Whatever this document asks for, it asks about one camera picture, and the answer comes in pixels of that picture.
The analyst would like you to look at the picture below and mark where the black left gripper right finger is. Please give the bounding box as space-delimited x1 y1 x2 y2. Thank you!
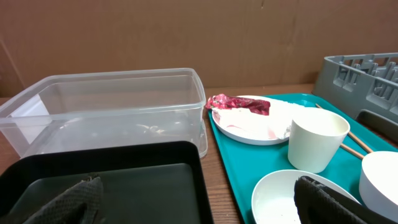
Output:
294 176 397 224

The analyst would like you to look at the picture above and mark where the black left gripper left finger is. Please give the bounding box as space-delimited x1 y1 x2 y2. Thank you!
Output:
0 173 105 224

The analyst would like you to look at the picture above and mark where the white bowl with rice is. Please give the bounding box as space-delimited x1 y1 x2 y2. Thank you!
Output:
251 169 356 224

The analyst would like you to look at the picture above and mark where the cream paper cup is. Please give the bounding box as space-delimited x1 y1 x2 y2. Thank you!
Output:
287 107 351 174

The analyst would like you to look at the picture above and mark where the red snack wrapper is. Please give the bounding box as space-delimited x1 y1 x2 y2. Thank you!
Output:
205 94 271 116

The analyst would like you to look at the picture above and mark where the grey dishwasher rack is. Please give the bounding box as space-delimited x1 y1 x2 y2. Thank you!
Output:
313 52 397 142

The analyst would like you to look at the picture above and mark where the white empty bowl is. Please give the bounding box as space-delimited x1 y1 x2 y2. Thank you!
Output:
359 151 397 222

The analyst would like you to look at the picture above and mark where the wooden chopstick left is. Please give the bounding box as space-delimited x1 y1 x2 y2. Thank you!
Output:
340 144 364 160

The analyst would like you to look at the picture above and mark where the wooden chopstick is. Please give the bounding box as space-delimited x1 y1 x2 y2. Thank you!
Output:
340 144 364 160
315 103 374 154

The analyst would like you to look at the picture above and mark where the wooden chopstick right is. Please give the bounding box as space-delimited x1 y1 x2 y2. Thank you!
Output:
315 103 374 154

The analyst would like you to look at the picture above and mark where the teal serving tray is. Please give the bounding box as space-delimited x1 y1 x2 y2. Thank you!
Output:
208 93 397 223

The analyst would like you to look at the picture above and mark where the black plastic tray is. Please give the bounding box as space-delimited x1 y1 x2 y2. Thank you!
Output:
1 141 213 223

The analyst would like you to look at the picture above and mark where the white round plate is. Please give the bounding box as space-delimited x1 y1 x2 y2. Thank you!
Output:
206 94 299 146

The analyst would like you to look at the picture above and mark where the clear plastic bin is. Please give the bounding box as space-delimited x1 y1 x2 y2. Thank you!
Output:
1 68 208 157

